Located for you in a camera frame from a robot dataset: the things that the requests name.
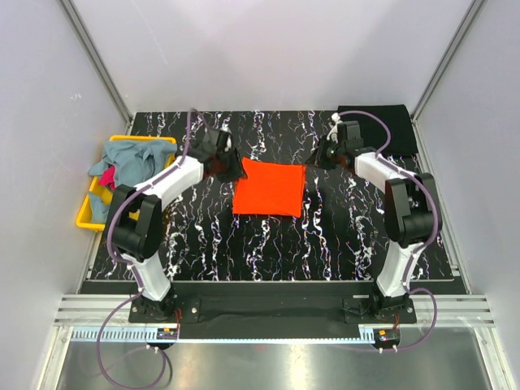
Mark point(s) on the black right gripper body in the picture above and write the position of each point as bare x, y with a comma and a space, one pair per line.
327, 154

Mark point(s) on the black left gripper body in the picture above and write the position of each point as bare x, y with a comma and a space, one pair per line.
229, 167

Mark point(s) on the orange t-shirt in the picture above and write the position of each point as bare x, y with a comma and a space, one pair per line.
270, 189

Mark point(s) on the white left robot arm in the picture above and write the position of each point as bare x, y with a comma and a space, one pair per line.
134, 225

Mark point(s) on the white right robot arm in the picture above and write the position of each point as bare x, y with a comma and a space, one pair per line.
411, 217

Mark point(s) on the folded black t-shirt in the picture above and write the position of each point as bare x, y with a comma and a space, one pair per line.
397, 119

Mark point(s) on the grey-blue crumpled t-shirt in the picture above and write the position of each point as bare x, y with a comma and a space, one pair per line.
130, 162

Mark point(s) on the pink crumpled garment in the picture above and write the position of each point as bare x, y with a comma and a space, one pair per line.
107, 179

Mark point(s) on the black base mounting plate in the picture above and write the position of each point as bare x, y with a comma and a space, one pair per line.
328, 308

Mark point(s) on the yellow plastic bin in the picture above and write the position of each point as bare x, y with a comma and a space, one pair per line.
91, 203

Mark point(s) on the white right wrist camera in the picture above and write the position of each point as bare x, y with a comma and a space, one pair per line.
346, 134

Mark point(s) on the aluminium frame rail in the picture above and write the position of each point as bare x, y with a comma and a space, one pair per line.
187, 335

